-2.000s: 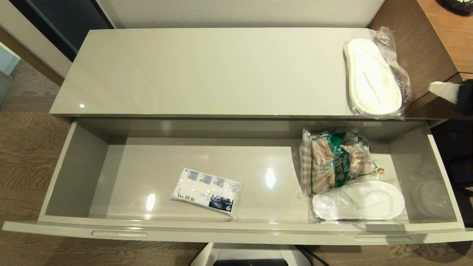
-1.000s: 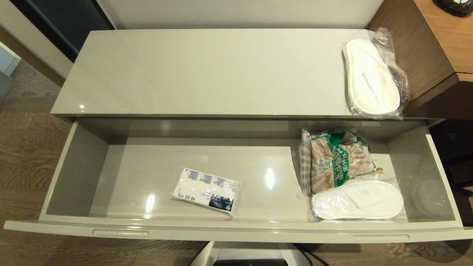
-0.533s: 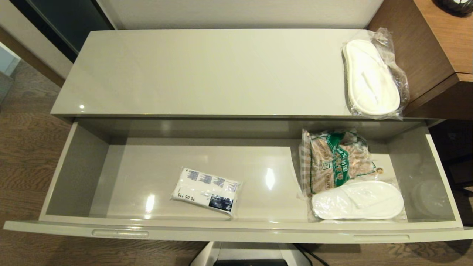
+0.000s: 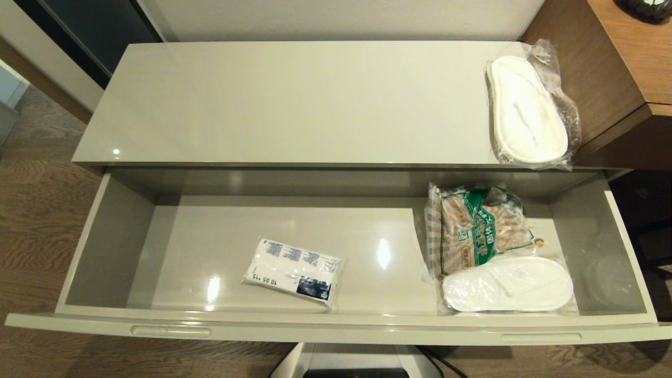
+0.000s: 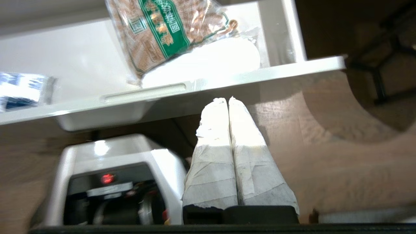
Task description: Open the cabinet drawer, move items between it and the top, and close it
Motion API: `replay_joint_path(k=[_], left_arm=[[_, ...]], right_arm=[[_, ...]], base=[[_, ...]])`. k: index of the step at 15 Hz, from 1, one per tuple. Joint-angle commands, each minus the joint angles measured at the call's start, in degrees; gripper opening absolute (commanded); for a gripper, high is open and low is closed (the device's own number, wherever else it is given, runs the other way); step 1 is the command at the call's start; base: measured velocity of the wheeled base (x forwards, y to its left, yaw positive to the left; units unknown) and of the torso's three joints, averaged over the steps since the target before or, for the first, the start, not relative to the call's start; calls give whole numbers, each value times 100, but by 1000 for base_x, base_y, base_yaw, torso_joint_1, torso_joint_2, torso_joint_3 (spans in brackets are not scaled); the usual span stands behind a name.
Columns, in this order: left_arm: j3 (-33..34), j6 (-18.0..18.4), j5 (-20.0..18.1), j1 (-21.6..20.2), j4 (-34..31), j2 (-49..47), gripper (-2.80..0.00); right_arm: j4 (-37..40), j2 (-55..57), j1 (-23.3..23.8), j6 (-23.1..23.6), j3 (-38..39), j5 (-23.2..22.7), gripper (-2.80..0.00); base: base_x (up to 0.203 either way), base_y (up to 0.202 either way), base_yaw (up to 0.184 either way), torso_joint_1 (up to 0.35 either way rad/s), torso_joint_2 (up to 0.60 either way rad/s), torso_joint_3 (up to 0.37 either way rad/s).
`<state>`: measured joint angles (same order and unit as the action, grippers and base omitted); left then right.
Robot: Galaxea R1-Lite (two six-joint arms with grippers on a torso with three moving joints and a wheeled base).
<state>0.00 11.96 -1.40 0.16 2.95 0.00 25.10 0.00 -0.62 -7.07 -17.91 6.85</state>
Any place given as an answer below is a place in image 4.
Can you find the white tissue pack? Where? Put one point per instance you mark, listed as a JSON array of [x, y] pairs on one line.
[[289, 268]]

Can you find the green brown snack bag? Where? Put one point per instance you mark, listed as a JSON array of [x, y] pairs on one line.
[[478, 226]]

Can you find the white bagged slipper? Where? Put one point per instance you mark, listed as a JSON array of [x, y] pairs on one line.
[[509, 286], [525, 115]]

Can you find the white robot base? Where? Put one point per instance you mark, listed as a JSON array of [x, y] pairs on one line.
[[357, 363]]

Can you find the beige glossy cabinet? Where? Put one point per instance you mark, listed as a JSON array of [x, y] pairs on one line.
[[294, 105]]

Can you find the dark glass door panel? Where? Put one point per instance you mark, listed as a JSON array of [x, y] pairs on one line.
[[94, 31]]

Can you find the brown wooden cabinet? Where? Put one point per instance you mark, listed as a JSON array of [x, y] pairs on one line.
[[604, 68]]

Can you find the pale blue white furniture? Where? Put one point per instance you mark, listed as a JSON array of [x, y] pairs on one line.
[[8, 84]]

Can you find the dark decorative bowl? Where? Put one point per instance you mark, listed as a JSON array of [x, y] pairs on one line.
[[651, 8]]

